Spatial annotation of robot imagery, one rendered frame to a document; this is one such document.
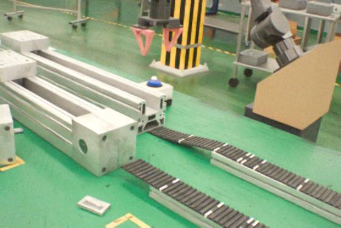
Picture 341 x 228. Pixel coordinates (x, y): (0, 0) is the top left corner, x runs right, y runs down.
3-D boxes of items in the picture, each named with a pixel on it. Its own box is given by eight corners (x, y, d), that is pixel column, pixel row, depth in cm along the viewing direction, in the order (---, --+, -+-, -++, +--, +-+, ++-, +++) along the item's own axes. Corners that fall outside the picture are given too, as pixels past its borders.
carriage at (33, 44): (49, 56, 132) (49, 37, 130) (21, 60, 125) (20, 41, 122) (27, 47, 142) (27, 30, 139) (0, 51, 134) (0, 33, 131)
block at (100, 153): (143, 158, 84) (145, 117, 80) (98, 177, 75) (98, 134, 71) (116, 142, 89) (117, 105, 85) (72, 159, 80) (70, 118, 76)
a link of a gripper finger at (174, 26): (147, 50, 109) (150, 17, 106) (164, 47, 114) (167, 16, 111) (165, 55, 105) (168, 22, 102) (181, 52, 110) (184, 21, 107)
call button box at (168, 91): (172, 105, 114) (173, 85, 111) (148, 113, 107) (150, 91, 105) (152, 97, 119) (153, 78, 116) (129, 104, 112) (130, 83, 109)
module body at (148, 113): (164, 125, 101) (167, 94, 97) (136, 135, 94) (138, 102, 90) (18, 58, 148) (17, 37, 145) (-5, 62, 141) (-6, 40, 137)
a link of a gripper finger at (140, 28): (129, 53, 104) (131, 19, 101) (148, 50, 109) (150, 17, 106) (147, 59, 100) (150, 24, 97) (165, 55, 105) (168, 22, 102)
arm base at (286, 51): (315, 53, 114) (287, 71, 123) (302, 31, 115) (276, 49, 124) (302, 59, 108) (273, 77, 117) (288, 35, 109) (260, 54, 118)
